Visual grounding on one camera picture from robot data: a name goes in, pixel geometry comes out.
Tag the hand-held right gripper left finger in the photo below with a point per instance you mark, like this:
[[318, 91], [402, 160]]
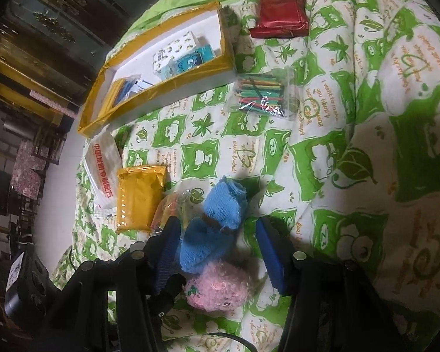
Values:
[[167, 260]]

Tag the pink patterned board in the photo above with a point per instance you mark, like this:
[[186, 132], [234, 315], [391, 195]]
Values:
[[51, 99]]

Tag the pink plush toy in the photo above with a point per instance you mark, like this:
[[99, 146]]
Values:
[[220, 286]]

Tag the white foil packet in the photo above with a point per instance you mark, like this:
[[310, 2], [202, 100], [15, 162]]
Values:
[[102, 165]]

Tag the clear bag of colourful candy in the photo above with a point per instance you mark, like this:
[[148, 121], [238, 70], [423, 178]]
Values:
[[170, 209]]

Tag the blue tissue pack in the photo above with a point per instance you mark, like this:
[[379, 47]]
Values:
[[190, 61]]

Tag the clear bag of blue masks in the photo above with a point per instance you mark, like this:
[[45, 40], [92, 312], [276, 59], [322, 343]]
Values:
[[126, 88]]

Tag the white patterned tissue pack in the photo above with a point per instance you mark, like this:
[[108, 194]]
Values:
[[174, 47]]

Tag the wooden glass door leaf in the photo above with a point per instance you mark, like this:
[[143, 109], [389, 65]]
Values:
[[58, 18]]

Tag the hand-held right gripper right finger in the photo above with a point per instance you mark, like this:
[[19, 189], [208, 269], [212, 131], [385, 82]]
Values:
[[273, 260]]

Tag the red foil packet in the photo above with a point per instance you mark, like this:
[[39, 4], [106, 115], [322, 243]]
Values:
[[278, 11]]

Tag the bag of coloured sticks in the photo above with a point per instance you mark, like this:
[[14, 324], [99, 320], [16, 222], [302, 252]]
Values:
[[258, 93]]

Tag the floral cushioned chair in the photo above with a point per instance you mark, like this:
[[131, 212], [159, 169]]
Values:
[[29, 170]]

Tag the yellow foil packet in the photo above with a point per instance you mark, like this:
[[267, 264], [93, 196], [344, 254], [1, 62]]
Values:
[[139, 198]]

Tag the green white printed blanket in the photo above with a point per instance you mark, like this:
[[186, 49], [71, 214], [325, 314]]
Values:
[[352, 117]]

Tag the white foam box yellow tape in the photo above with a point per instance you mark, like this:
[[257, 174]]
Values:
[[190, 25]]

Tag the blue knit sock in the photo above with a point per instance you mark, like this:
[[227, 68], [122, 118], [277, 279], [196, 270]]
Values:
[[212, 234]]

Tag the wooden chair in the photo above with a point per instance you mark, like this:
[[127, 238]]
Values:
[[47, 143]]

